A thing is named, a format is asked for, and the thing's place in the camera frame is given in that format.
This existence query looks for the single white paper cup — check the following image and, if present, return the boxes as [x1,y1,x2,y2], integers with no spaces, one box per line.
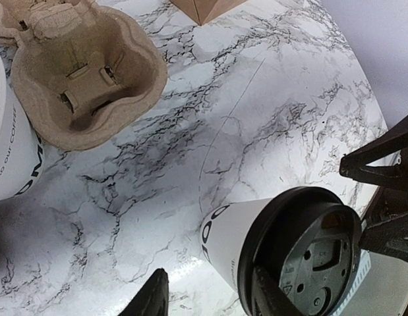
[200,198,271,291]

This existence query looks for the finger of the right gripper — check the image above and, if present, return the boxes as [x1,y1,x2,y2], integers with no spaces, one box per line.
[359,217,408,260]
[339,110,408,192]

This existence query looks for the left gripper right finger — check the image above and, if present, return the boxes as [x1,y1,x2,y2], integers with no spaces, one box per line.
[251,266,301,316]

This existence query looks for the black cup lid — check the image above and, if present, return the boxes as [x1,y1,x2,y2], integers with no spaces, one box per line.
[237,186,362,315]

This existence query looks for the brown cardboard box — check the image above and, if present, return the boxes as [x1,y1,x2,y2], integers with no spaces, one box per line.
[170,0,246,26]

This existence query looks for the brown pulp cup carrier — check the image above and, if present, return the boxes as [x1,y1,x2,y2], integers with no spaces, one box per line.
[0,1,167,151]

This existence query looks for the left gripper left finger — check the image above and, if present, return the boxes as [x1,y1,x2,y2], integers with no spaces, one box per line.
[119,269,169,316]

